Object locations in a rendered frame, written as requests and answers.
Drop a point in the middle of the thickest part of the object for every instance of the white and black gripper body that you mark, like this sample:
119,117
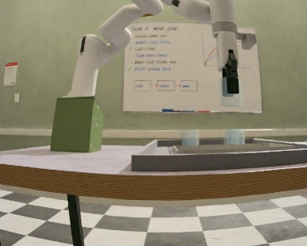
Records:
226,40

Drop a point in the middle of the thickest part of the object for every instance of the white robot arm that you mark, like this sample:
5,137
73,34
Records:
222,13

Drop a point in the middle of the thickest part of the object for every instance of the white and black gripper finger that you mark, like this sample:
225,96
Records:
224,73
232,81

